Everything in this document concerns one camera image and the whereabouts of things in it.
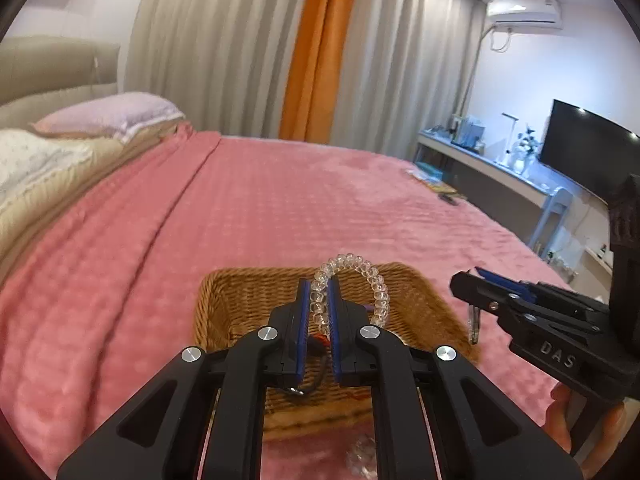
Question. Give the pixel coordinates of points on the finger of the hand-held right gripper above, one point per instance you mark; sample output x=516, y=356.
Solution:
x=475, y=292
x=500, y=281

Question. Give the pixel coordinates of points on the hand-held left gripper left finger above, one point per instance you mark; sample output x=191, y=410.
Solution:
x=301, y=330

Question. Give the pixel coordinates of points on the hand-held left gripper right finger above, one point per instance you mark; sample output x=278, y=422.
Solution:
x=335, y=330

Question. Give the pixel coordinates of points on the brown wicker basket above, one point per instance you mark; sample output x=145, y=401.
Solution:
x=240, y=300

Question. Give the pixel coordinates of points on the crystal bead jewelry piece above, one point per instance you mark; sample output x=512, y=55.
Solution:
x=361, y=452

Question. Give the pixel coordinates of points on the person's right hand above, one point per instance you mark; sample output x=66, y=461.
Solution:
x=557, y=420

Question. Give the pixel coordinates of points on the light blue chair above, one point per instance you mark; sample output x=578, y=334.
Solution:
x=552, y=210

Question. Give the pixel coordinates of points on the dark remote control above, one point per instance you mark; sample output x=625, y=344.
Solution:
x=449, y=199

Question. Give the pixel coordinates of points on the white desk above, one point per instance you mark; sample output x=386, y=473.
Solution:
x=480, y=165

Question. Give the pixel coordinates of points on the books with colourful covers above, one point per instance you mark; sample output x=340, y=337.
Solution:
x=427, y=177

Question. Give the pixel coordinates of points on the vase with white flowers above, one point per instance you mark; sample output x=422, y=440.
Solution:
x=527, y=150

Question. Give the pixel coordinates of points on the white desk lamp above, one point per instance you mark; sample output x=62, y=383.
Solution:
x=513, y=135

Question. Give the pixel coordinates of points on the desk organiser with papers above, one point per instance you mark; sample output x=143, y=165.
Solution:
x=470, y=132

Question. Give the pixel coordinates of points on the black television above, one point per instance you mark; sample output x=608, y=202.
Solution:
x=585, y=145

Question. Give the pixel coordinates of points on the pink fleece blanket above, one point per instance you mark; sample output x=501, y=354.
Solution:
x=150, y=235

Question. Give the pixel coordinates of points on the grey curtain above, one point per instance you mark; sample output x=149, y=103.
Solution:
x=410, y=60
x=210, y=45

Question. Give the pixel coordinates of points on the orange curtain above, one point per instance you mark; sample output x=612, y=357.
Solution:
x=315, y=60

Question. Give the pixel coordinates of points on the white air conditioner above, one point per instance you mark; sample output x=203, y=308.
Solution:
x=522, y=9

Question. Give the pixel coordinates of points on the beige quilt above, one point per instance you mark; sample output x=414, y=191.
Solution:
x=50, y=210

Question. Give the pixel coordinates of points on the purple pillow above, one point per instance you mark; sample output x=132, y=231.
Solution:
x=110, y=115

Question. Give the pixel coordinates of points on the white floral pillow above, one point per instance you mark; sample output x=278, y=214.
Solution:
x=30, y=160

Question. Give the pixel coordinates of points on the beige padded headboard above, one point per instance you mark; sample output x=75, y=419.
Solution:
x=50, y=70

